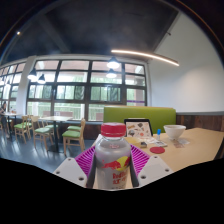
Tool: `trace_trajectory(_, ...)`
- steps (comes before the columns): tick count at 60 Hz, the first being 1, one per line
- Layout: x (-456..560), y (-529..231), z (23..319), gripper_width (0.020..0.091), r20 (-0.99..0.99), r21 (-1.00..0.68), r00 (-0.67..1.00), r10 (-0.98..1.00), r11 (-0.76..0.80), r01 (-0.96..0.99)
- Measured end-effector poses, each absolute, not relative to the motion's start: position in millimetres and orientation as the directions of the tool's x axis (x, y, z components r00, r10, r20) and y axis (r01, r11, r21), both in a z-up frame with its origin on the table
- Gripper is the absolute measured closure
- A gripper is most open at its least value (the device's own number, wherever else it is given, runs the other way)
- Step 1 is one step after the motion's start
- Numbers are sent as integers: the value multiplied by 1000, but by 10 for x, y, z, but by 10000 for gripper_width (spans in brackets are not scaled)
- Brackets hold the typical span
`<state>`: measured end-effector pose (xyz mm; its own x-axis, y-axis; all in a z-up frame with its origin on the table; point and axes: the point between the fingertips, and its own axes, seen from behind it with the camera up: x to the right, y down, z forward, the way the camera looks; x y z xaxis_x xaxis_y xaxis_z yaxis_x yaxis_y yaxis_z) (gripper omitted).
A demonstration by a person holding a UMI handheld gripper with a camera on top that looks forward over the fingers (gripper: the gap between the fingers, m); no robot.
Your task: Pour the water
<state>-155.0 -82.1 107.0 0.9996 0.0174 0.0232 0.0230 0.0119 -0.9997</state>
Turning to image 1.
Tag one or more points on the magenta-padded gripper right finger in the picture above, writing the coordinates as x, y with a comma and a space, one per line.
154, 168

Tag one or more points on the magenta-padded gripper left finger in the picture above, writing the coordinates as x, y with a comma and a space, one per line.
71, 168

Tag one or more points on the red-capped clear drink bottle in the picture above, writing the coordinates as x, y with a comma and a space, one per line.
112, 150

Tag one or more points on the flat round red coaster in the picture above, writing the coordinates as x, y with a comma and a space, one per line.
157, 150

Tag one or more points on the small dark flat case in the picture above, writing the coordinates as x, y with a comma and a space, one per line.
143, 144

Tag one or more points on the small blue-capped bottle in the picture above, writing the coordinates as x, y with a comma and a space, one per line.
158, 134

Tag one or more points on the small white packet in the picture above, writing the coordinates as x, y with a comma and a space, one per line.
180, 142

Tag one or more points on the white bowl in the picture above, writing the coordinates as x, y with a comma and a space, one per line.
174, 131

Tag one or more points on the black-framed tablet with stickers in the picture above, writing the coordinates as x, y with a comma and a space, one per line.
138, 128

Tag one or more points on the group of green-seated wooden chairs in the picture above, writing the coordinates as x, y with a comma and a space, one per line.
41, 131

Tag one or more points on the wooden dining table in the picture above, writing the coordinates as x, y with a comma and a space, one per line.
55, 119
11, 114

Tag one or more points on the green upholstered bench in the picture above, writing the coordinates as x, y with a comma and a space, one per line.
140, 115

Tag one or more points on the large black-framed window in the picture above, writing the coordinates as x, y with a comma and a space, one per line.
73, 91

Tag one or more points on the person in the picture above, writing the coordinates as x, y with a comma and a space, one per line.
4, 115

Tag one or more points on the group of pendant lamps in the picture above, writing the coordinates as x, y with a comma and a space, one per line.
113, 63

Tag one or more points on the long linear ceiling light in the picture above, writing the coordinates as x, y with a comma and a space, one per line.
146, 55

